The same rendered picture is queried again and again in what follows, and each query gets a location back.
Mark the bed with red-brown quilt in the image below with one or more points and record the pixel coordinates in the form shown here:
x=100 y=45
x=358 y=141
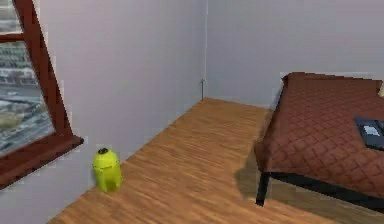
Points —
x=320 y=133

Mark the red-brown framed window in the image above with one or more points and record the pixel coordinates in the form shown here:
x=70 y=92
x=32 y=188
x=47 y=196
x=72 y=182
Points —
x=40 y=73

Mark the dark blue laptop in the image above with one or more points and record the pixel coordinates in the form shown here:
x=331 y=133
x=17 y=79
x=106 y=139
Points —
x=371 y=131

